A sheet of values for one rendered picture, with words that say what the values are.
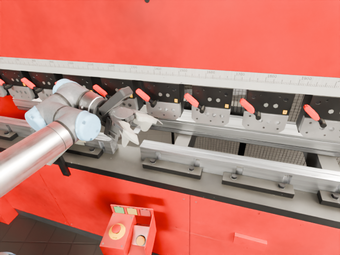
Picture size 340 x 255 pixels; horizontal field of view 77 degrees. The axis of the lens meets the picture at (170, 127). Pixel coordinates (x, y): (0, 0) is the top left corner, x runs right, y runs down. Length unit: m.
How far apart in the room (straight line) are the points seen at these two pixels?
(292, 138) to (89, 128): 1.00
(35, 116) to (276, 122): 0.79
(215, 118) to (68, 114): 0.53
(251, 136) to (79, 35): 0.96
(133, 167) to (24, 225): 1.42
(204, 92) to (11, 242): 1.97
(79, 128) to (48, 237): 1.68
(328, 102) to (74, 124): 0.77
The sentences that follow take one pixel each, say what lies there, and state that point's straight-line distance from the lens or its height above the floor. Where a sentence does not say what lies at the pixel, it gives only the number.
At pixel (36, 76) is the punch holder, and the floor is 1.32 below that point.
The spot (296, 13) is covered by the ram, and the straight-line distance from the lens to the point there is 0.75.
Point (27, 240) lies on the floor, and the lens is 2.26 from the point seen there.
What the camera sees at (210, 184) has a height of 0.88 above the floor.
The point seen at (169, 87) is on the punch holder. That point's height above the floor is 1.32.
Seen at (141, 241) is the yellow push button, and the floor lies 0.73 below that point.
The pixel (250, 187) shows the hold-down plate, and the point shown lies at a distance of 1.05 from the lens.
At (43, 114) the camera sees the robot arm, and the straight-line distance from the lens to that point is 0.69.
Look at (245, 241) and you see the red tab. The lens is 1.24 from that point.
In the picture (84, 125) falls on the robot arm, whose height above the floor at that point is 1.39.
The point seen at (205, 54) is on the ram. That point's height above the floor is 1.46.
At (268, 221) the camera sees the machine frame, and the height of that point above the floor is 0.77.
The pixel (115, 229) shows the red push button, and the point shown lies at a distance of 1.03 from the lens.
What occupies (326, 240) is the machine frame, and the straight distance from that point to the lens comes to 1.21.
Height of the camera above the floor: 1.68
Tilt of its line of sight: 35 degrees down
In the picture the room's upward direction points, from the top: 3 degrees counter-clockwise
